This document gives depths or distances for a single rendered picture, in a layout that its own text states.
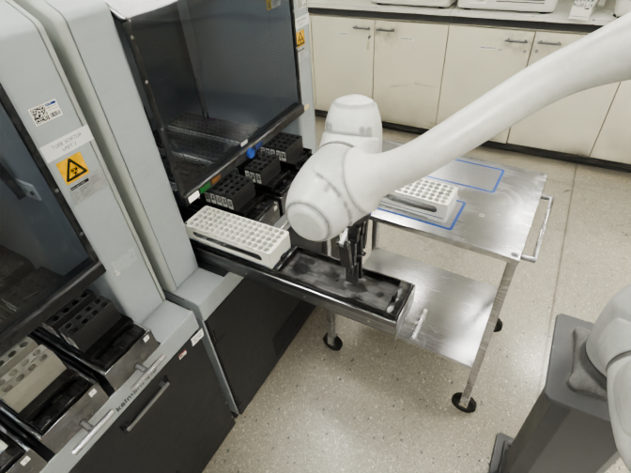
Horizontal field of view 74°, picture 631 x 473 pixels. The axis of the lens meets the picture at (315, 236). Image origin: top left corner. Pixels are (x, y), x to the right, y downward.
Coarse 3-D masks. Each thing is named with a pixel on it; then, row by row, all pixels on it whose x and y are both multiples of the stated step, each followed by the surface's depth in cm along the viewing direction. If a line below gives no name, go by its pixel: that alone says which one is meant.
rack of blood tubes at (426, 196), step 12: (420, 180) 125; (396, 192) 121; (408, 192) 120; (420, 192) 121; (432, 192) 119; (444, 192) 119; (456, 192) 120; (384, 204) 126; (396, 204) 123; (408, 204) 125; (420, 204) 125; (432, 204) 117; (444, 204) 115; (432, 216) 119; (444, 216) 117
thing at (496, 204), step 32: (480, 160) 142; (480, 192) 128; (512, 192) 127; (416, 224) 119; (448, 224) 118; (480, 224) 117; (512, 224) 116; (544, 224) 121; (384, 256) 187; (512, 256) 107; (416, 288) 171; (448, 288) 170; (480, 288) 169; (448, 320) 158; (480, 320) 158; (448, 352) 148; (480, 352) 134
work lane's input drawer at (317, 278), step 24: (192, 240) 120; (216, 264) 119; (240, 264) 113; (288, 264) 112; (312, 264) 112; (336, 264) 111; (288, 288) 108; (312, 288) 105; (336, 288) 104; (360, 288) 104; (384, 288) 103; (408, 288) 101; (336, 312) 104; (360, 312) 99; (384, 312) 96
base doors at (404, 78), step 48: (336, 48) 314; (384, 48) 296; (432, 48) 281; (528, 48) 252; (336, 96) 339; (384, 96) 318; (432, 96) 300; (480, 96) 283; (576, 96) 256; (624, 96) 244; (528, 144) 287; (576, 144) 273; (624, 144) 259
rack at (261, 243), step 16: (208, 208) 124; (192, 224) 118; (208, 224) 118; (224, 224) 118; (240, 224) 118; (256, 224) 116; (208, 240) 118; (224, 240) 112; (240, 240) 111; (256, 240) 111; (272, 240) 111; (288, 240) 113; (256, 256) 114; (272, 256) 108
